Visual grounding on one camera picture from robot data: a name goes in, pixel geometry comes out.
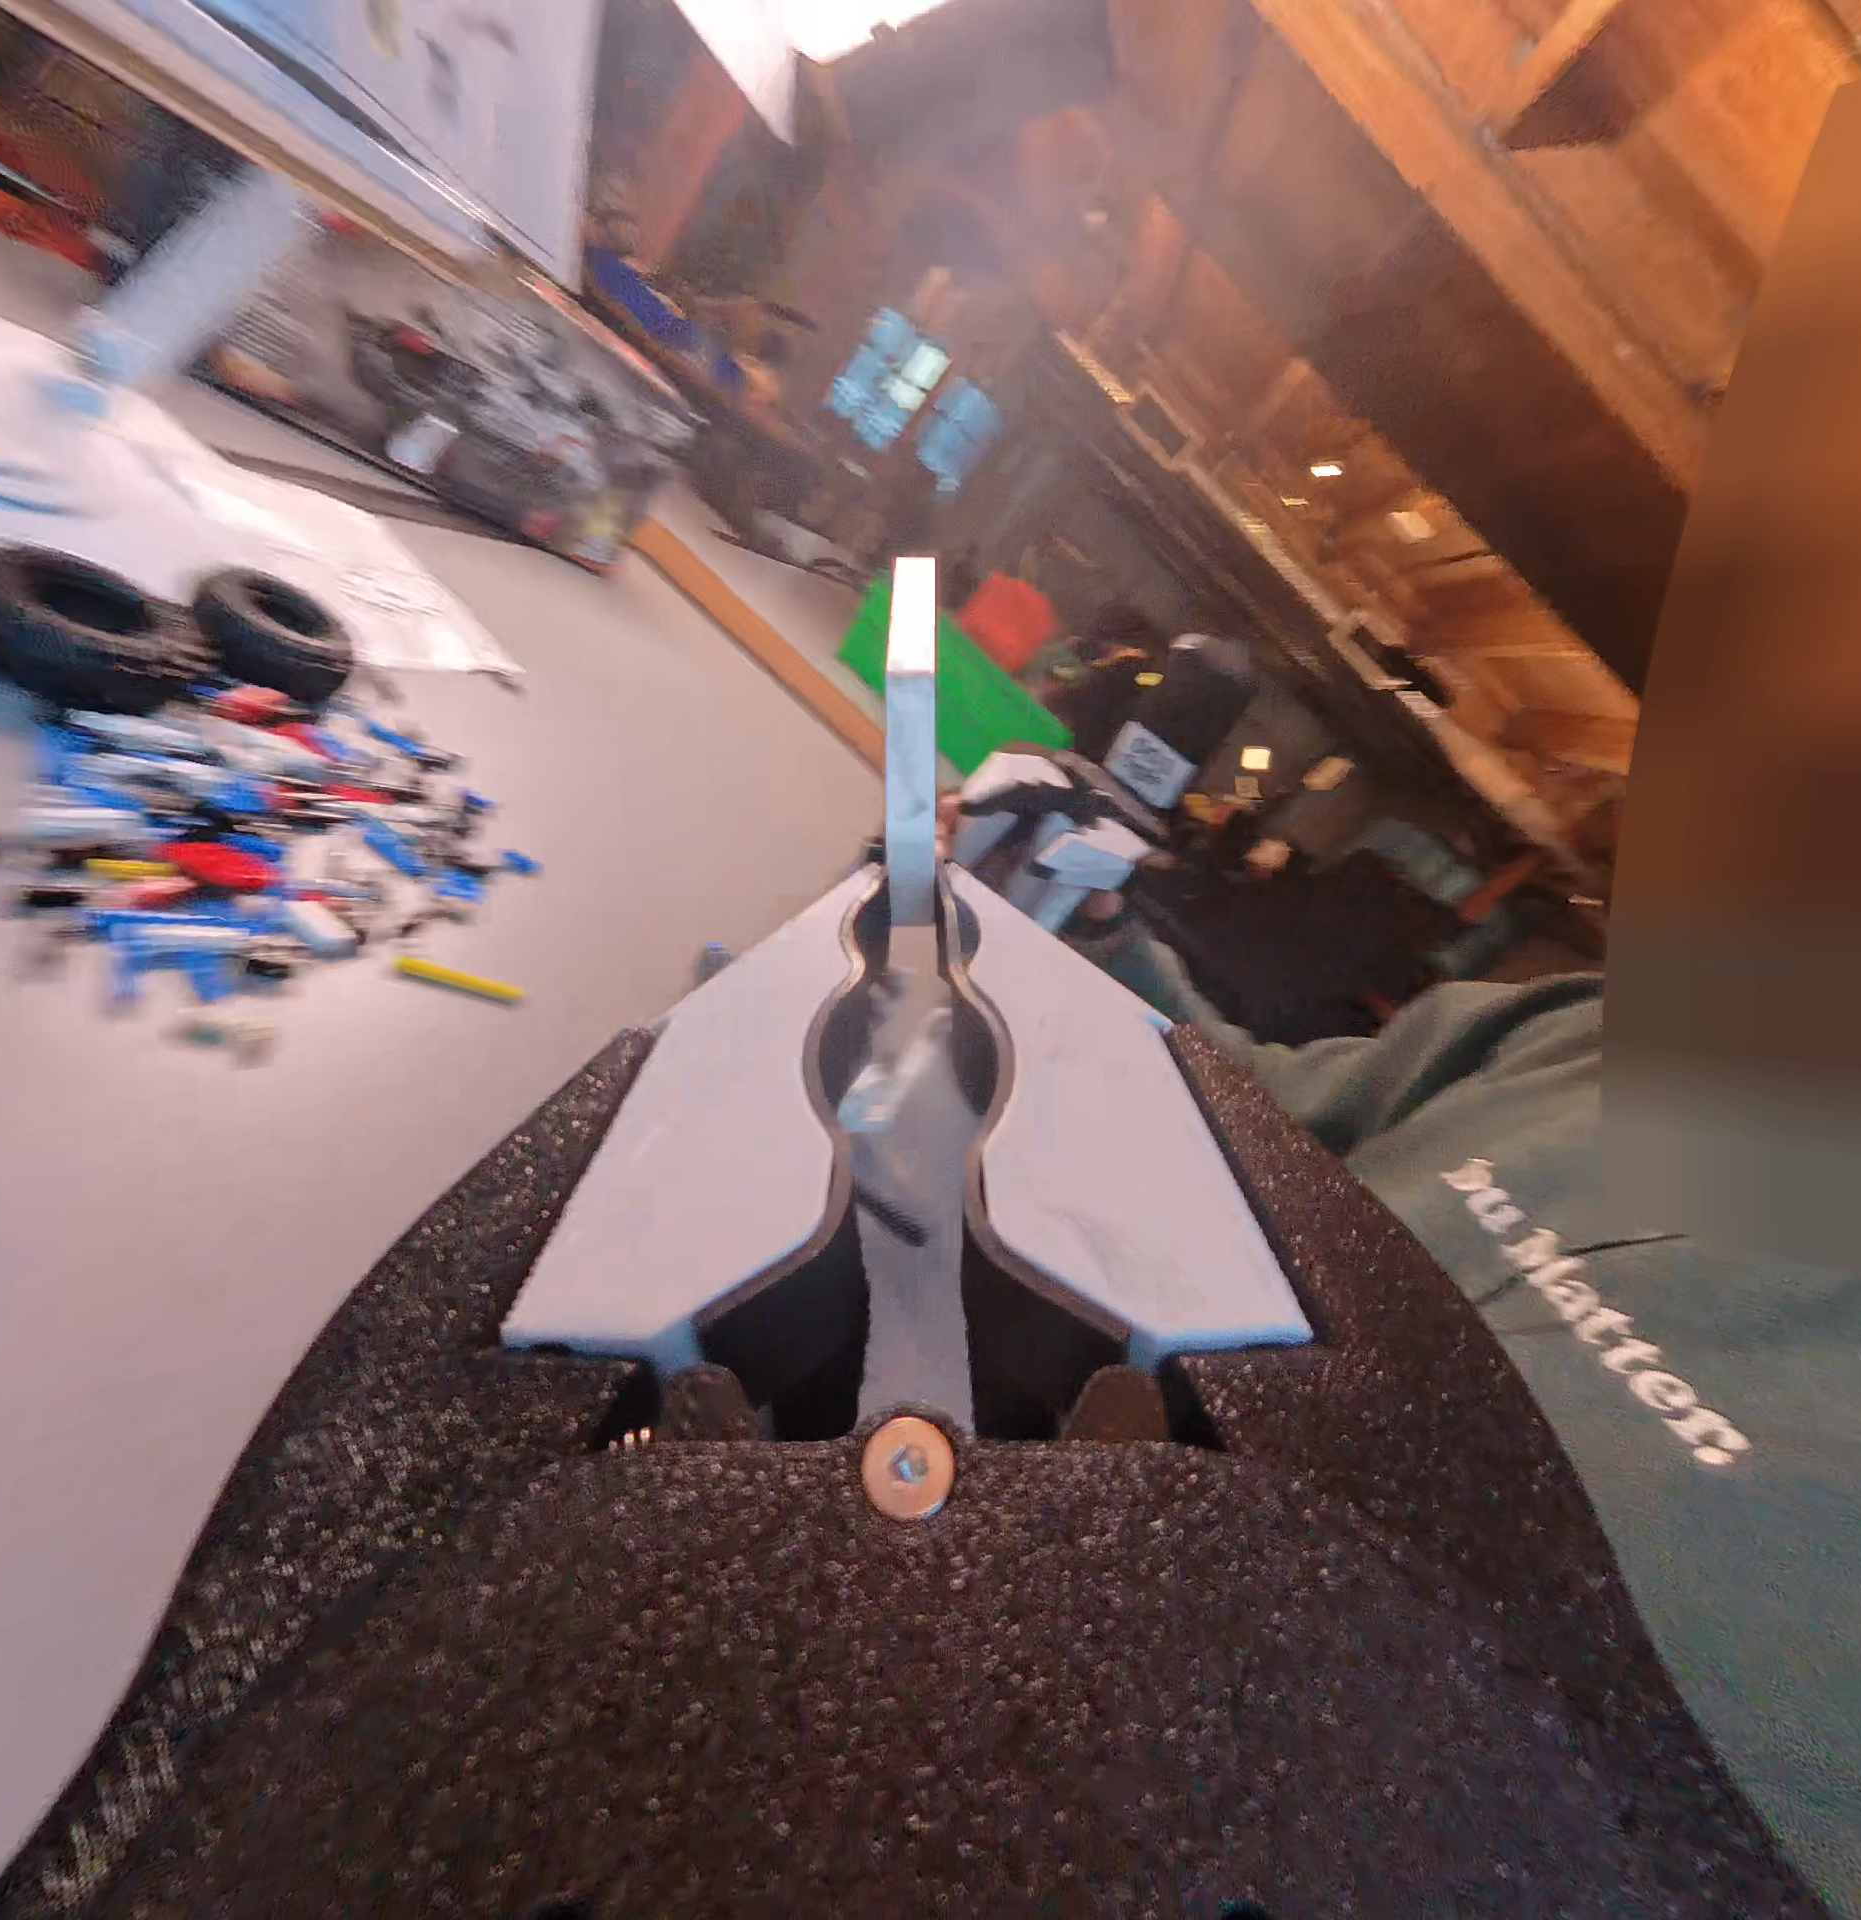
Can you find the white sticker sheet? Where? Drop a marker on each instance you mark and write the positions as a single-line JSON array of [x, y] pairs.
[[374, 584]]

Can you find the red plastic bin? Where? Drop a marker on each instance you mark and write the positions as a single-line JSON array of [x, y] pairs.
[[1004, 615]]

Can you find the grey desk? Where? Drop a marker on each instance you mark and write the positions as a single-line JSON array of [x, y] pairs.
[[420, 1125]]

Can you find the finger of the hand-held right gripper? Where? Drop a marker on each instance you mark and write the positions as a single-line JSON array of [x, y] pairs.
[[1013, 793], [1086, 878]]

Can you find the green bin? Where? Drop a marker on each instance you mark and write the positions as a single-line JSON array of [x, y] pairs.
[[974, 705]]

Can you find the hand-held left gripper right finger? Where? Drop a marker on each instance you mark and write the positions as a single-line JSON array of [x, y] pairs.
[[1124, 1184]]

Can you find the wood edged table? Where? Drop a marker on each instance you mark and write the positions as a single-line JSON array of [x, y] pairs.
[[750, 631]]

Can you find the pile of small brick parts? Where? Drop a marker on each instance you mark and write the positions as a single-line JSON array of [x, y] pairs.
[[224, 841]]

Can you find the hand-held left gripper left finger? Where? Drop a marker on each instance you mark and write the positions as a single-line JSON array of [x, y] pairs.
[[691, 1170]]

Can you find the person's right forearm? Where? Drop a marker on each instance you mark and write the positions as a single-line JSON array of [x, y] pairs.
[[1395, 1051]]

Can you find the yellow axle rod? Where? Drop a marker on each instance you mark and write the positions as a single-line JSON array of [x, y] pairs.
[[459, 978]]

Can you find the person's green sweatshirt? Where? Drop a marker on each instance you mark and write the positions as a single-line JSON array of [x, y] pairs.
[[1620, 1425]]

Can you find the white bent beam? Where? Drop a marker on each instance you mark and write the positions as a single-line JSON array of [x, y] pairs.
[[913, 721]]

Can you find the white book stand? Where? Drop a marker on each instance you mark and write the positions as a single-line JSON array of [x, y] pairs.
[[105, 451]]

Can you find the instruction booklet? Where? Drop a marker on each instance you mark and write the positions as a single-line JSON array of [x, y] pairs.
[[464, 105]]

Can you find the toy truck set box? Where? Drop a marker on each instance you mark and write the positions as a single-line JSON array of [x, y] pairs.
[[480, 404]]

